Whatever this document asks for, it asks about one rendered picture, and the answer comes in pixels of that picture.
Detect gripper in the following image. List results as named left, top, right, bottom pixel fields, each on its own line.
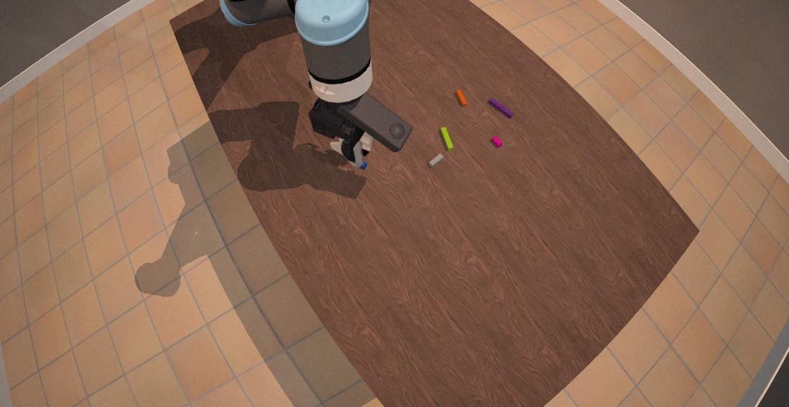
left=309, top=94, right=373, bottom=168

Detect lime green rod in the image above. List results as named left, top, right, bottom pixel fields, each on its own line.
left=440, top=127, right=453, bottom=151

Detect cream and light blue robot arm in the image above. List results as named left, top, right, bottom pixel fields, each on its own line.
left=220, top=0, right=413, bottom=152

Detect orange rod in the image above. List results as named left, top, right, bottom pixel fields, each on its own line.
left=456, top=90, right=467, bottom=107

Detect purple rod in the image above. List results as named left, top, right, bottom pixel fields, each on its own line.
left=489, top=98, right=513, bottom=119

